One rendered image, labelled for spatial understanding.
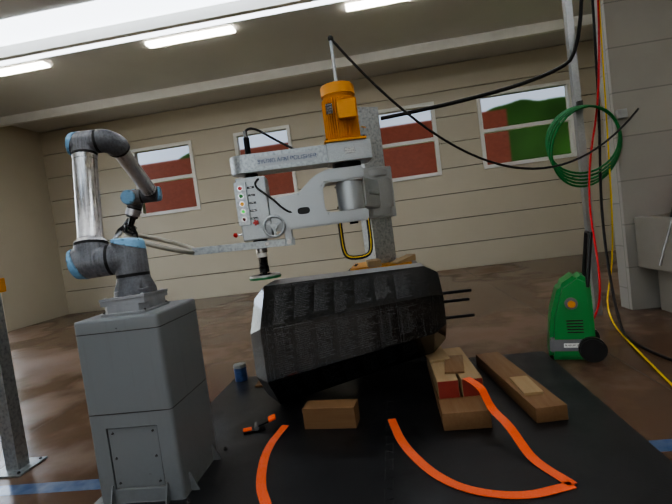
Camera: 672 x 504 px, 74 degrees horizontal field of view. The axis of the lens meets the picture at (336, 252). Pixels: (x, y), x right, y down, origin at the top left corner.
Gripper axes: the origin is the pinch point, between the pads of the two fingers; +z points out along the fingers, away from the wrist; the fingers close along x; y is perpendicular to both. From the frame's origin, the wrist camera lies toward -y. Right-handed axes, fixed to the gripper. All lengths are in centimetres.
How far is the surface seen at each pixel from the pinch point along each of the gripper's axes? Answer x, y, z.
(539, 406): 173, 197, 15
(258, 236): 72, 41, -28
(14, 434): -35, 32, 112
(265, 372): 80, 82, 49
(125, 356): -6, 112, 34
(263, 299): 76, 63, 9
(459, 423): 145, 176, 34
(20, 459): -30, 34, 126
